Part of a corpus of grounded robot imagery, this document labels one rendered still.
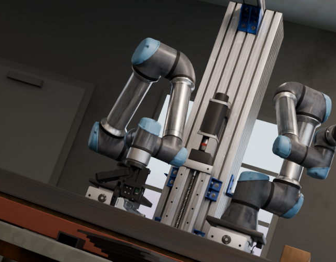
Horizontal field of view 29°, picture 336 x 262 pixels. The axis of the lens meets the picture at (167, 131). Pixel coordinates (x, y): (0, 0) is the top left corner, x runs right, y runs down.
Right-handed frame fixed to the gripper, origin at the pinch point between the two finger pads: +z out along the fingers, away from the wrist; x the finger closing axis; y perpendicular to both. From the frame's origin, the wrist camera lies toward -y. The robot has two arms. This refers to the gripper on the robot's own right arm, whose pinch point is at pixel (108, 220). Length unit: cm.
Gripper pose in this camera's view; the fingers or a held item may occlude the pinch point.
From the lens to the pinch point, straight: 211.2
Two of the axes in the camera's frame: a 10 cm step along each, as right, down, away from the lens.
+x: 1.3, 2.7, 9.6
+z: -3.4, 9.2, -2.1
